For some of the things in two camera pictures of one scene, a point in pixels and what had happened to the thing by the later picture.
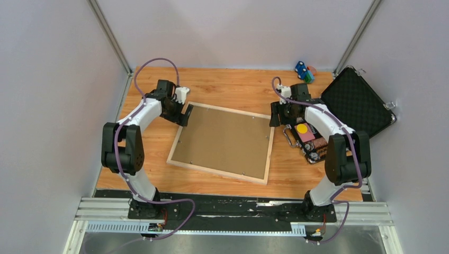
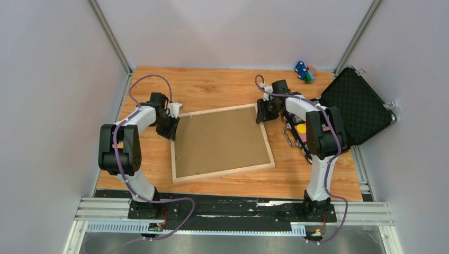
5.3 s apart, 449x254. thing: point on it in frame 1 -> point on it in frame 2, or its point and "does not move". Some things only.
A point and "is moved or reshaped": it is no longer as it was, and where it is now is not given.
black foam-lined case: [350, 99] does not move
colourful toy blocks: [305, 73] does not move
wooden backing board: [225, 141] is moved or reshaped
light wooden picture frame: [247, 178] -> [175, 180]
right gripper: [275, 109] -> [263, 116]
